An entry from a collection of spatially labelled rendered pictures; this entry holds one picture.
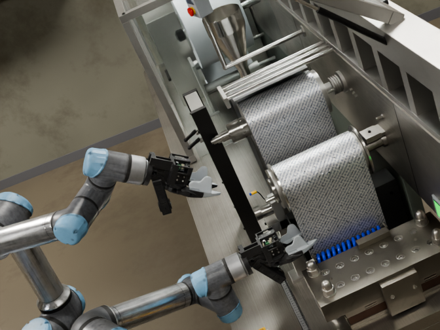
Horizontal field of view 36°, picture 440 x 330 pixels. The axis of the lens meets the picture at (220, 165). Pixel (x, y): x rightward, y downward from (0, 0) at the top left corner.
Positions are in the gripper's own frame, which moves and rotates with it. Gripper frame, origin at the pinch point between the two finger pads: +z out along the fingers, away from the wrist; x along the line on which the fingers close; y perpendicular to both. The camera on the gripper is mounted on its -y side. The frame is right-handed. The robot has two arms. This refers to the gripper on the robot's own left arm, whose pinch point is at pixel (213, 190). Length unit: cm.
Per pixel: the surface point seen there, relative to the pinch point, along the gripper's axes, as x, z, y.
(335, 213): -6.1, 34.1, 2.9
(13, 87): 345, -48, -116
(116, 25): 332, 13, -47
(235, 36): 66, 14, 27
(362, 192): -6.1, 39.3, 10.7
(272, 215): 5.4, 22.0, -7.0
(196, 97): 36.4, -1.7, 12.5
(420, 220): -14, 55, 9
